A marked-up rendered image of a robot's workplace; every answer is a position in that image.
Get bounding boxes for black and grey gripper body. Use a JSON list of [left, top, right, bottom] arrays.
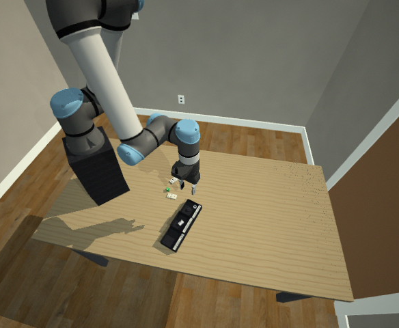
[[171, 152, 200, 185]]

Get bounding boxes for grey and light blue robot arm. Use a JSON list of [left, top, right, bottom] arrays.
[[46, 0, 200, 166]]

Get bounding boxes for black storage bins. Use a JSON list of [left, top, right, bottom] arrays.
[[161, 199, 202, 252]]

